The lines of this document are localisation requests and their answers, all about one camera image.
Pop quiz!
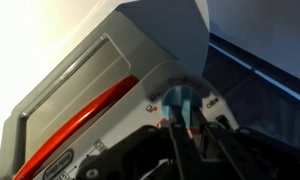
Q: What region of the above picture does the grey oven door with window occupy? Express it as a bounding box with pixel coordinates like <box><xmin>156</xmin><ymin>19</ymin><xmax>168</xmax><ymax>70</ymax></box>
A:
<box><xmin>0</xmin><ymin>11</ymin><xmax>178</xmax><ymax>180</ymax></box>

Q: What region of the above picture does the red oven door handle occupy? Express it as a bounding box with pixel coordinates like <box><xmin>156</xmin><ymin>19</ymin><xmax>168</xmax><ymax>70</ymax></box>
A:
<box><xmin>12</xmin><ymin>74</ymin><xmax>140</xmax><ymax>180</ymax></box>

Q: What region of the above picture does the blue stove knob with red arc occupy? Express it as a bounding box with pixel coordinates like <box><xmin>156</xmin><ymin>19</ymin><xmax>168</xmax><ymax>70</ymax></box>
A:
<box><xmin>161</xmin><ymin>84</ymin><xmax>204</xmax><ymax>131</ymax></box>

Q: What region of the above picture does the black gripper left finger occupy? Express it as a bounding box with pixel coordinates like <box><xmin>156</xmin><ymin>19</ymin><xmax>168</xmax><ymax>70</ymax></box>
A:
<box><xmin>77</xmin><ymin>106</ymin><xmax>204</xmax><ymax>180</ymax></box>

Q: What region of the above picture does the grey toy stove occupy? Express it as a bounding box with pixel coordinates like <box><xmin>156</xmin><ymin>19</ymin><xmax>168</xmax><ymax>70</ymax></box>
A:
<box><xmin>0</xmin><ymin>0</ymin><xmax>239</xmax><ymax>180</ymax></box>

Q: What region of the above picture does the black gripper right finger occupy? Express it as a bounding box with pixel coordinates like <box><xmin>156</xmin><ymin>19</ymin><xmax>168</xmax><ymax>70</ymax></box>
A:
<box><xmin>191</xmin><ymin>108</ymin><xmax>300</xmax><ymax>180</ymax></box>

